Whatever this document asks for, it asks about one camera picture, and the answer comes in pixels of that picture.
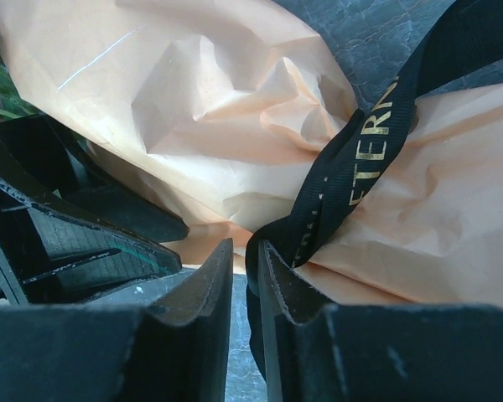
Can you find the black printed ribbon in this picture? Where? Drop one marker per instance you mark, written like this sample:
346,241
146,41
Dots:
467,37

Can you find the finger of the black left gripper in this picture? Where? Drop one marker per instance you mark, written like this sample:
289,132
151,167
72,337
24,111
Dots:
53,252
57,158

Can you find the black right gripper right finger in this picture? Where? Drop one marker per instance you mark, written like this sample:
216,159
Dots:
318,350

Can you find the orange wrapping paper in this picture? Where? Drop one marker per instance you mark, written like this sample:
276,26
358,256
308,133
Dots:
216,111

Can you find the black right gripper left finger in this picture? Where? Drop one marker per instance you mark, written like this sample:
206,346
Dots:
175,349

